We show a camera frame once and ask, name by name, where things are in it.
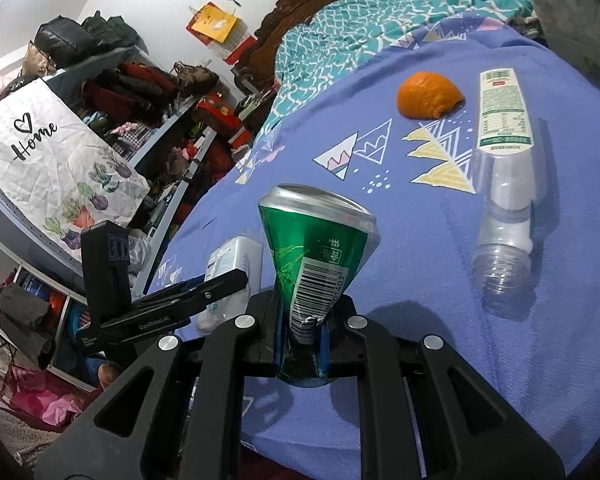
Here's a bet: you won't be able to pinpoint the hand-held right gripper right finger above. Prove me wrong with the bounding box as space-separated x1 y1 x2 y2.
322 296 566 480

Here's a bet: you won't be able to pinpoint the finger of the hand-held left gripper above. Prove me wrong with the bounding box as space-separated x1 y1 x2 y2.
130 268 248 315

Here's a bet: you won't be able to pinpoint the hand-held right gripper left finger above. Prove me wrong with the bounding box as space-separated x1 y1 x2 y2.
34 287 286 480

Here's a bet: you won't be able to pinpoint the white tissue pack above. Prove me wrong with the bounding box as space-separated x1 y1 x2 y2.
196 235 263 333

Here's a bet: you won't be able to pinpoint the crushed green drink can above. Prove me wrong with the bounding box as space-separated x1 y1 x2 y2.
257 184 381 388

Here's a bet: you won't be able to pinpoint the clear plastic bottle green label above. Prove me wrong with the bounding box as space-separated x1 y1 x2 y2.
470 67 537 306

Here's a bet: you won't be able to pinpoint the white cube shelf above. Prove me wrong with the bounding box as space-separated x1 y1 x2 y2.
0 232 98 393

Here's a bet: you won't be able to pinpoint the black cloth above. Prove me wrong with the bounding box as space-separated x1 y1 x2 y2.
0 282 56 368

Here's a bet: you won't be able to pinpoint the pile of folded clothes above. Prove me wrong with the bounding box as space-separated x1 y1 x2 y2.
80 105 241 241

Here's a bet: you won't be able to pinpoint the white printed cloth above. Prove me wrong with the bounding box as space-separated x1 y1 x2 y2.
0 77 151 263

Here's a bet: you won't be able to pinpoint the pink plastic bag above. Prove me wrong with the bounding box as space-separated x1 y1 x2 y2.
0 365 88 428

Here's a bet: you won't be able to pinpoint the grey metal shelf rack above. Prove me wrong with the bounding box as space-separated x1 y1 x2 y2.
0 45 241 396

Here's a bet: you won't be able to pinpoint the red box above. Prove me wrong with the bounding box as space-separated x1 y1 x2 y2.
197 97 253 146

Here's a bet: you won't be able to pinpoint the pile of red bags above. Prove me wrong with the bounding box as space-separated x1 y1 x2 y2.
85 62 181 111

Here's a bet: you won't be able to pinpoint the brown handbag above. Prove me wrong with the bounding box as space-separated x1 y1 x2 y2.
172 60 221 98

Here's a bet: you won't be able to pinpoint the beige bag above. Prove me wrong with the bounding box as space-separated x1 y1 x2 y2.
22 40 56 78

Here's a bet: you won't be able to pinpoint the black bag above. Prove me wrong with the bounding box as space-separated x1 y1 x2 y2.
32 16 93 68

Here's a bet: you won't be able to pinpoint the dark green bag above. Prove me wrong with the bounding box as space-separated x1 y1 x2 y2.
82 10 141 51

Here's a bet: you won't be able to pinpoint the orange peel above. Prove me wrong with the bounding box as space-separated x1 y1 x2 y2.
397 72 466 120

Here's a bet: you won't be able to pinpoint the teal patterned blanket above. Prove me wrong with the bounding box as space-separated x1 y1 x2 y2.
260 0 533 146

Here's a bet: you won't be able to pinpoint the carved wooden headboard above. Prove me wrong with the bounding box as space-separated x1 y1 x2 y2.
232 0 388 96

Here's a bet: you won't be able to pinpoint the red wall hanging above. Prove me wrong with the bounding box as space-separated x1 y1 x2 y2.
212 35 256 66

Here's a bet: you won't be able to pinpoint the yellow wall calendar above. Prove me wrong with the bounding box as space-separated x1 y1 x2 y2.
186 4 238 45

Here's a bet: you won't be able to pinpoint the grey fabric bag blue handles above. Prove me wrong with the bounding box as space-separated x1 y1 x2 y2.
520 0 600 91

